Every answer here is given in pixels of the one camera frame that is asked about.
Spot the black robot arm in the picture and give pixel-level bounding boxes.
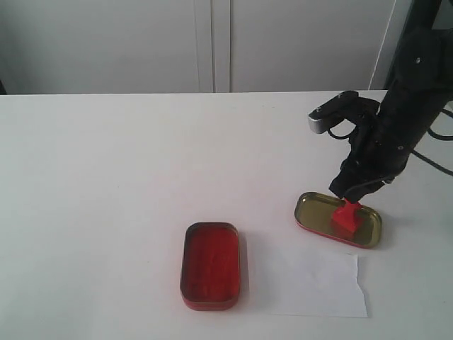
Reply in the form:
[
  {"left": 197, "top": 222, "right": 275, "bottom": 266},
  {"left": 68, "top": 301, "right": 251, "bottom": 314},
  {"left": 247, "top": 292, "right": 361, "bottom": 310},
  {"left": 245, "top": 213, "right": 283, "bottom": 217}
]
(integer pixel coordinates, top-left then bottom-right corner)
[{"left": 327, "top": 25, "right": 452, "bottom": 203}]

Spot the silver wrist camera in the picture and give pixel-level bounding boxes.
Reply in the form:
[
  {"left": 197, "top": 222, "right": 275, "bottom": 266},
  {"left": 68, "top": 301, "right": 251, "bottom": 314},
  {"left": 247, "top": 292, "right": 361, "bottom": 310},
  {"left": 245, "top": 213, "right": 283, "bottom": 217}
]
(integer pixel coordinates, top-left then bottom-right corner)
[{"left": 308, "top": 91, "right": 359, "bottom": 135}]

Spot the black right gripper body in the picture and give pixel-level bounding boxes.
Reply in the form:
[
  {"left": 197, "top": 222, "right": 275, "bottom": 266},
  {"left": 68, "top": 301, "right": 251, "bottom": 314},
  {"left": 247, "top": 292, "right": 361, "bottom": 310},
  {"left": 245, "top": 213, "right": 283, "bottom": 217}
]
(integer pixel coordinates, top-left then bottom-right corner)
[{"left": 329, "top": 101, "right": 407, "bottom": 198}]

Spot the white cabinet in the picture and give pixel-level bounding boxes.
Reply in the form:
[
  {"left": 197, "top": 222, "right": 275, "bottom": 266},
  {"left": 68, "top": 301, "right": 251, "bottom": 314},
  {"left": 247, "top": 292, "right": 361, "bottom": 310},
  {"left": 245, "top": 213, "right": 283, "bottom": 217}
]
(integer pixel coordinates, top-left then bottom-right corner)
[{"left": 1, "top": 1, "right": 411, "bottom": 94}]

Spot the small red block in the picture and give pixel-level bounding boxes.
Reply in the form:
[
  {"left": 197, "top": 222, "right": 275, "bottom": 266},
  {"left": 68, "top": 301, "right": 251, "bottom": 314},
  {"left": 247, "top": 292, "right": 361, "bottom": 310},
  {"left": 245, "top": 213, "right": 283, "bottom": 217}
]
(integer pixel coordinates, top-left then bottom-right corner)
[{"left": 331, "top": 201, "right": 362, "bottom": 237}]

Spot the gold tin lid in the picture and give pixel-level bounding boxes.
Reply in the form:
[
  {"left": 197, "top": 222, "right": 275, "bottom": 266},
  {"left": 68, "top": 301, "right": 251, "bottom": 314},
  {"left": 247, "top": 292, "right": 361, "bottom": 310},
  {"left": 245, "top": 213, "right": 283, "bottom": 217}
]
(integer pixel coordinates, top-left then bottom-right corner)
[{"left": 294, "top": 192, "right": 382, "bottom": 249}]

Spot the red tin box base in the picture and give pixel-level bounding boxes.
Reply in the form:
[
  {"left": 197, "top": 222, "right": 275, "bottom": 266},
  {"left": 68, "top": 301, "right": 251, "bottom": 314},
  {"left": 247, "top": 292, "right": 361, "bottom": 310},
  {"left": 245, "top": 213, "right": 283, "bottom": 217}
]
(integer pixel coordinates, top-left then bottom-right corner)
[{"left": 180, "top": 222, "right": 241, "bottom": 311}]

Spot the white paper sheet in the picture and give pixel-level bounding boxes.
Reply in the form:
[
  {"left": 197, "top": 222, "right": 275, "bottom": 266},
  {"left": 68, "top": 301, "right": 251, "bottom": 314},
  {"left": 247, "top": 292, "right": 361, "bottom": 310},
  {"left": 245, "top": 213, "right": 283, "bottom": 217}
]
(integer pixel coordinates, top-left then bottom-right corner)
[{"left": 246, "top": 234, "right": 368, "bottom": 318}]

